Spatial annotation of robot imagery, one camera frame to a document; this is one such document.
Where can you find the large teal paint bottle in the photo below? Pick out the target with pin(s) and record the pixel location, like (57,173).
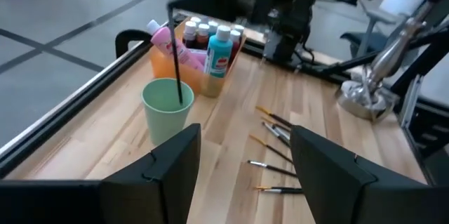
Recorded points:
(218,55)

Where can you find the orange translucent plastic bin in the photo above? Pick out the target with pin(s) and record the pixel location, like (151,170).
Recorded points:
(165,66)

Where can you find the chrome lamp base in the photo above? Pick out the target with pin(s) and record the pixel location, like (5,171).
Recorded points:
(365,94)

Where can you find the black clamp hook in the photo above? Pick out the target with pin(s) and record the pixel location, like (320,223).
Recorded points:
(122,39)

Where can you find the dark office chair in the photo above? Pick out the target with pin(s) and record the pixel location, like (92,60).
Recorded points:
(372,24)

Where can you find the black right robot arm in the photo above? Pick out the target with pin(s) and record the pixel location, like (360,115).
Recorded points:
(287,13)

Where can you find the small burnt sienna paint bottle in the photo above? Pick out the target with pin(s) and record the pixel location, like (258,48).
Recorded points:
(202,36)

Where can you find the small maroon paint bottle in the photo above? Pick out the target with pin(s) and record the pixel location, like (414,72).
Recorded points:
(189,34)

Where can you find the small teal paint bottle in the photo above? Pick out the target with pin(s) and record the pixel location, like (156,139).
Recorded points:
(213,27)

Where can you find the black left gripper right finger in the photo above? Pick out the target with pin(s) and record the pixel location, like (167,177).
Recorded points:
(333,182)

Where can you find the small magenta paint bottle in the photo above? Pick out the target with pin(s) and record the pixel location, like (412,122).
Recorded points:
(235,41)

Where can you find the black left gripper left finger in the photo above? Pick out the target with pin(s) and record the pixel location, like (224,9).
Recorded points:
(168,182)

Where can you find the large pink paint bottle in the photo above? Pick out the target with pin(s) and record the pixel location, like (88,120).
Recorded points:
(199,57)
(165,41)

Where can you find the silver table bracket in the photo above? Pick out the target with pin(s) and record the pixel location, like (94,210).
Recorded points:
(409,101)

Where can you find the pale green plastic cup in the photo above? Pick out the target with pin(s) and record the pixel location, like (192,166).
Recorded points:
(165,118)

